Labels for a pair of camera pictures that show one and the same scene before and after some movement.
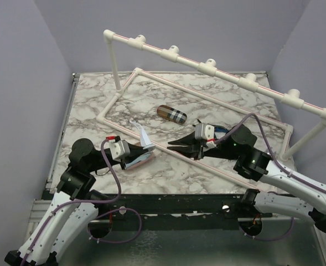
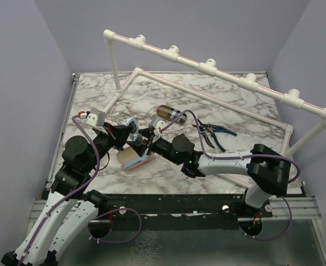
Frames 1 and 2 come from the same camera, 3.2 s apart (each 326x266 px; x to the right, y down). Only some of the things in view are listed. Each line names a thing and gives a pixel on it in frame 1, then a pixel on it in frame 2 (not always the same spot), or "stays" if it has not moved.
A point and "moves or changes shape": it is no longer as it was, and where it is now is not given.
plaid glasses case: x=171 y=114 stays
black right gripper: x=195 y=152 to x=140 y=147
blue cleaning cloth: x=140 y=158 stays
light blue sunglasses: x=145 y=142 moves or changes shape
